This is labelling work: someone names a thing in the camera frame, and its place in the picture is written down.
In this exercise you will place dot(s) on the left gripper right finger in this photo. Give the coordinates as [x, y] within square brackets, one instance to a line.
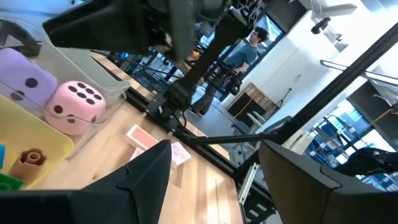
[317, 199]

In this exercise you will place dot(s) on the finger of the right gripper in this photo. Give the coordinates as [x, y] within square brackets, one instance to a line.
[182, 31]
[102, 28]

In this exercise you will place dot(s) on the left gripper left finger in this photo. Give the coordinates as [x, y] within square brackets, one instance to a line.
[136, 193]

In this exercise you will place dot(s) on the pink foam dice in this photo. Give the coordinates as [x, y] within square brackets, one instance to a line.
[74, 109]

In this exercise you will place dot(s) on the purple foam dice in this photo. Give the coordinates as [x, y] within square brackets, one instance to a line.
[21, 81]

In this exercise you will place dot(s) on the tan brown cylinder toy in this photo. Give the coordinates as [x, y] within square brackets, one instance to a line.
[28, 163]

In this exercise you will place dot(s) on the green toy brick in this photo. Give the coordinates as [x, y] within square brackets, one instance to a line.
[9, 182]

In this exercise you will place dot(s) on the long blue toy brick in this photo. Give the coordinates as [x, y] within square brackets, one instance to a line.
[1, 156]

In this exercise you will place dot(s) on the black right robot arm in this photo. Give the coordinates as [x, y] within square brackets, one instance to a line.
[202, 62]

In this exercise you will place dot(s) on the person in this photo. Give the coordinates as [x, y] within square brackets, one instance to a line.
[239, 59]

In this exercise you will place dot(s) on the large clear plastic bin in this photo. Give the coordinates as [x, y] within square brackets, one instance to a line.
[90, 124]

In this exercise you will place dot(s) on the wooden storage cabinet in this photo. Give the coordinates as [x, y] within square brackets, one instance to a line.
[252, 104]

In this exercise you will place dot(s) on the yellow translucent plastic bin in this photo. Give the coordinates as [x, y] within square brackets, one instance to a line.
[28, 133]

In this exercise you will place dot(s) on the black aluminium frame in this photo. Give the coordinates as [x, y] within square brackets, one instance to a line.
[205, 149]

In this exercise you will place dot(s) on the black rig upright post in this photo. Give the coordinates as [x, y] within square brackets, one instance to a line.
[326, 90]

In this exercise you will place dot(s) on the black ceiling camera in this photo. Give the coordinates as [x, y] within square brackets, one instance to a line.
[320, 26]

